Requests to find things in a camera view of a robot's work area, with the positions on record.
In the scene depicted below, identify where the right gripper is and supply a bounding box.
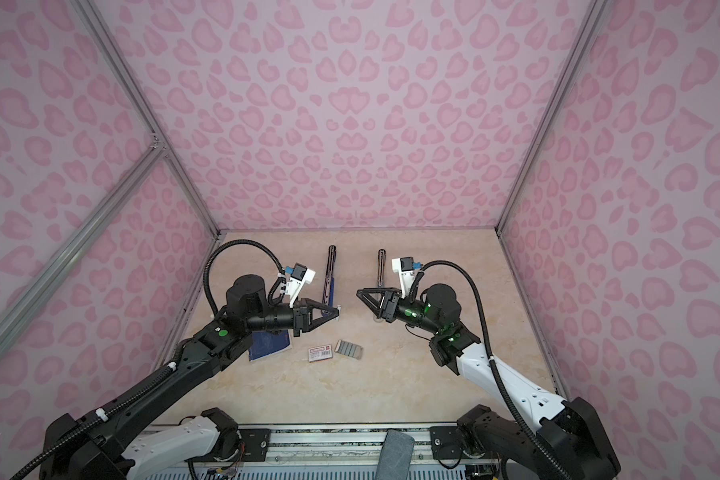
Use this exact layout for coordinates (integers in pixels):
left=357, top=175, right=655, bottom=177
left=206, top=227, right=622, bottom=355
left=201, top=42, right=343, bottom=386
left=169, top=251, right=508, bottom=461
left=357, top=288, right=444, bottom=335

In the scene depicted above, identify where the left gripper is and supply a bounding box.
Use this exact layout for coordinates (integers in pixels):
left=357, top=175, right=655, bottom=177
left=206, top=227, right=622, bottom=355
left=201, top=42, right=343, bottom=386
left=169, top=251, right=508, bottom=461
left=246, top=296, right=339, bottom=339

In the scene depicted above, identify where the staple tray with staples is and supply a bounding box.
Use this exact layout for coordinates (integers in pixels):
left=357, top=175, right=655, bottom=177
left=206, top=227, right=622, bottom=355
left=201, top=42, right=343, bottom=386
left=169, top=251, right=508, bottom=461
left=335, top=340, right=364, bottom=360

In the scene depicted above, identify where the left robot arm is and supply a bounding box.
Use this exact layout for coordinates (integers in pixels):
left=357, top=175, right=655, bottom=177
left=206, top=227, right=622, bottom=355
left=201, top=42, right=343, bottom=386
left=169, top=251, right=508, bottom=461
left=37, top=274, right=339, bottom=479

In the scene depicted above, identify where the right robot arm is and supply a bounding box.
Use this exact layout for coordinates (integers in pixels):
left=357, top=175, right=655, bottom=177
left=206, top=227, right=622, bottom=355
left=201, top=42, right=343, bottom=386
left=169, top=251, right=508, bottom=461
left=356, top=284, right=621, bottom=479

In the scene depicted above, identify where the blue book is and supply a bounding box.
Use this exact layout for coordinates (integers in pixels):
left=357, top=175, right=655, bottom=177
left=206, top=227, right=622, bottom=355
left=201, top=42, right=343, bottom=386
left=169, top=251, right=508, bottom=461
left=248, top=330, right=291, bottom=362

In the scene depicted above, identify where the grey foam block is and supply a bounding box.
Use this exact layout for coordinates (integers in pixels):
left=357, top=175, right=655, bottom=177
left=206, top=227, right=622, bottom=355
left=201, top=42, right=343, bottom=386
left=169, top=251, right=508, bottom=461
left=375, top=430, right=415, bottom=480

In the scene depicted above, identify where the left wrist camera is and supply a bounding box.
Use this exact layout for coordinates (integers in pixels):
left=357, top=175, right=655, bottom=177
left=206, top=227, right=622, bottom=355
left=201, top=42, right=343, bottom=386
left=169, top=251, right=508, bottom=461
left=284, top=263, right=316, bottom=304

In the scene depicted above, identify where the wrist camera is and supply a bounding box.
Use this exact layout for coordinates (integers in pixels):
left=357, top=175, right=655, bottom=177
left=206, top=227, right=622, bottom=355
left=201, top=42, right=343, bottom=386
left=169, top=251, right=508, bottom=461
left=284, top=263, right=316, bottom=304
left=391, top=256, right=422, bottom=297

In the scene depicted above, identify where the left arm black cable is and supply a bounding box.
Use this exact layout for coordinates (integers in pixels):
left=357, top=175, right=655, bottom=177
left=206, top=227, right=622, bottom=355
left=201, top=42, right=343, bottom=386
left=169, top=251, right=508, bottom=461
left=8, top=238, right=289, bottom=480

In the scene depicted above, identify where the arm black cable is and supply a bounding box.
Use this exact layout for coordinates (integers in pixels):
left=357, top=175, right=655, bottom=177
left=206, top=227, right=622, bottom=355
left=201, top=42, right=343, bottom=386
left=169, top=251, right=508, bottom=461
left=8, top=238, right=289, bottom=480
left=410, top=259, right=571, bottom=480

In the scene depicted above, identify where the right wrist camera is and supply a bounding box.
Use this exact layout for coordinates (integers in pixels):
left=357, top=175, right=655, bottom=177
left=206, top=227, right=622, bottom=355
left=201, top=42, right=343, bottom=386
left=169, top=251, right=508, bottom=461
left=391, top=256, right=422, bottom=297

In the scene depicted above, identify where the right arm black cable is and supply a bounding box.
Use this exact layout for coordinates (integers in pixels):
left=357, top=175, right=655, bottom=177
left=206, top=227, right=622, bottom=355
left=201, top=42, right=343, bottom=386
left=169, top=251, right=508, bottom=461
left=410, top=259, right=571, bottom=480

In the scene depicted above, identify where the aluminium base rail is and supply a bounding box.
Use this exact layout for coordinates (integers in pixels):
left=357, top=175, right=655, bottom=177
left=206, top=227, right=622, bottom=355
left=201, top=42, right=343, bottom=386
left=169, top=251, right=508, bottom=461
left=86, top=421, right=619, bottom=480

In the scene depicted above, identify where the aluminium corner frame post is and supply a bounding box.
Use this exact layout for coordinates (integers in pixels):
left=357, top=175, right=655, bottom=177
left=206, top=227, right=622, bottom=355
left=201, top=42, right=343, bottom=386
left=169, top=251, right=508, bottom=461
left=494, top=0, right=610, bottom=235

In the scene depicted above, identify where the left aluminium frame beam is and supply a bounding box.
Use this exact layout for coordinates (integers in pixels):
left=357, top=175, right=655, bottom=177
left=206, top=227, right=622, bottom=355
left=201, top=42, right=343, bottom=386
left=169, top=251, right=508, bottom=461
left=0, top=141, right=165, bottom=361

